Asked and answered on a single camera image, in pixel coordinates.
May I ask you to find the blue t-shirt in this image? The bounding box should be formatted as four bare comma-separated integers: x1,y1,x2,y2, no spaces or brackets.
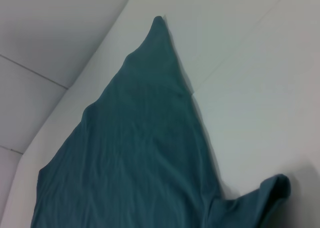
30,15,292,228

